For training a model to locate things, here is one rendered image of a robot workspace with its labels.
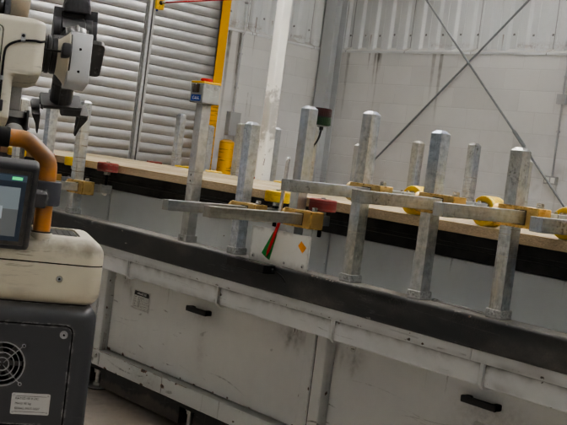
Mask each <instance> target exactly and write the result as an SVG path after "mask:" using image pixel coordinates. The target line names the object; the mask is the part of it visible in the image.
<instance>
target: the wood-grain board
mask: <svg viewBox="0 0 567 425"><path fill-rule="evenodd" d="M54 154H55V158H56V161H57V162H59V163H64V161H65V156H71V157H73V152H69V151H62V150H55V149H54ZM99 161H100V162H106V161H109V162H111V163H114V164H119V168H118V173H121V174H125V175H135V176H139V177H144V178H149V179H154V180H162V181H168V182H173V183H177V184H182V185H186V182H187V175H188V168H182V167H176V166H171V165H165V164H156V163H150V162H144V161H139V160H133V159H124V158H118V157H112V156H107V155H99V154H92V153H87V154H86V160H85V167H88V168H92V169H97V164H98V162H99ZM237 180H238V176H235V175H225V174H220V173H214V172H208V171H203V174H202V187H201V188H206V189H211V190H216V191H224V192H229V193H235V194H236V187H237ZM277 189H278V190H280V189H281V183H278V182H272V181H267V180H257V179H254V181H253V187H252V194H251V196H253V197H258V198H262V199H264V198H265V191H266V190H277ZM311 197H314V198H322V197H325V198H326V199H328V200H334V201H337V209H336V212H339V213H348V214H350V208H351V200H348V199H347V198H346V197H343V196H327V195H317V194H309V193H308V194H307V201H306V206H307V207H308V206H309V202H310V198H311ZM368 218H376V219H381V220H386V221H391V222H396V223H405V224H410V225H414V226H419V219H420V215H414V214H408V213H406V212H405V211H404V210H403V209H402V207H391V206H382V205H373V204H370V205H369V211H368ZM438 230H443V231H448V232H452V233H458V234H466V235H471V236H476V237H481V238H485V239H495V240H498V238H499V232H500V226H498V227H484V226H479V225H477V224H475V223H474V221H473V220H472V219H463V218H445V217H440V220H439V226H438ZM519 245H528V246H533V247H537V248H543V249H547V250H556V251H561V252H566V253H567V240H563V239H559V238H557V237H556V236H555V235H554V234H541V233H536V232H531V231H529V229H521V233H520V239H519Z"/></svg>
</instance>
